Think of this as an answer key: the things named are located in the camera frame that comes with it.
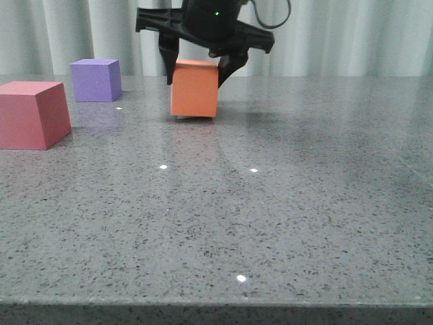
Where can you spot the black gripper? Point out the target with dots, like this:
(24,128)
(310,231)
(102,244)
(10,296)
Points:
(213,25)

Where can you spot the orange foam cube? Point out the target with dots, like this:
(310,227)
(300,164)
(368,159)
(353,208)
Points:
(195,89)

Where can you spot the purple foam cube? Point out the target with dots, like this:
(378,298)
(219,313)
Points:
(96,80)

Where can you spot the pale green curtain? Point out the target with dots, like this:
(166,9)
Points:
(313,38)

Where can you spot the red foam cube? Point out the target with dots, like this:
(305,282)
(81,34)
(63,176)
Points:
(34,115)

